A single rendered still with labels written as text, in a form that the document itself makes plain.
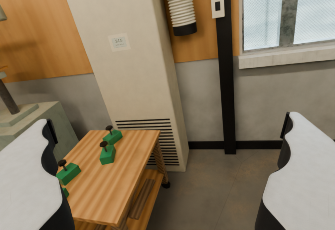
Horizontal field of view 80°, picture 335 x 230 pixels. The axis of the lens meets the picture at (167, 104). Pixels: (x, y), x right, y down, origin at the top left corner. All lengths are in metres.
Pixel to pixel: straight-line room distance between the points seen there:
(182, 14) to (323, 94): 1.15
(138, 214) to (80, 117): 1.21
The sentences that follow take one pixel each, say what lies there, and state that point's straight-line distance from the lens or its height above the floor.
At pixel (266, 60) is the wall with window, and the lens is 1.54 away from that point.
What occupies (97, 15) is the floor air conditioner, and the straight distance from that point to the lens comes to 1.37.
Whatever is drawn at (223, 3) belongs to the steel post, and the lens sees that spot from 1.38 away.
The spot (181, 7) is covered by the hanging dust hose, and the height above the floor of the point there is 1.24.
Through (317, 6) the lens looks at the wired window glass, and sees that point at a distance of 1.69.
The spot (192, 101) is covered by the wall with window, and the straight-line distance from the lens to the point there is 1.70.
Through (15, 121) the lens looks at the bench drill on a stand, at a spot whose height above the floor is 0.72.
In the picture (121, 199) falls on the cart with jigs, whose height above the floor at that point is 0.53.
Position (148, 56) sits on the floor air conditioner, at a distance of 1.30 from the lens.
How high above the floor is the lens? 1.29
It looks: 27 degrees down
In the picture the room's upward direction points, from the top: 12 degrees counter-clockwise
